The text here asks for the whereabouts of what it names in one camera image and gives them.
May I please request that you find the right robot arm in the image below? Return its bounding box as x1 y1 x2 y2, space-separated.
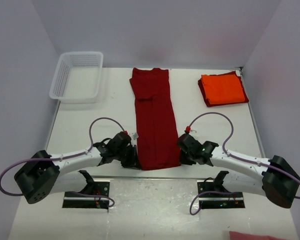
177 133 300 209

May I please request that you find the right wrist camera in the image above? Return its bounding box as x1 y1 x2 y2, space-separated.
184 126 197 135

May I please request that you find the folded orange t shirt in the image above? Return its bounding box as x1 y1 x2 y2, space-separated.
200 71 244 106

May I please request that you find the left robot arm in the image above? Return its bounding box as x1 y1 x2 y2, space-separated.
14 131 142 204

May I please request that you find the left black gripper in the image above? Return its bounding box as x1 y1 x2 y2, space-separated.
114 144 142 170

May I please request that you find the white plastic basket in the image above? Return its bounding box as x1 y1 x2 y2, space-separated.
49 51 104 104

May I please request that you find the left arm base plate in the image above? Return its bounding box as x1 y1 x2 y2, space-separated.
62 178 113 210

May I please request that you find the folded dark red t shirt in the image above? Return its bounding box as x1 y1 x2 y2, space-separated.
197 70 250 108

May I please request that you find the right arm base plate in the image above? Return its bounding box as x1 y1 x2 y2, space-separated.
197 177 246 210

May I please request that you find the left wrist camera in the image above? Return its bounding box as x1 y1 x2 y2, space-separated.
124 130 139 141

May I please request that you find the dark red t shirt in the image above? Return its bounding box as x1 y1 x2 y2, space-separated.
197 70 250 108
129 68 180 171

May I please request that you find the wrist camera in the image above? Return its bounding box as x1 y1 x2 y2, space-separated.
124 130 139 141
184 126 197 135

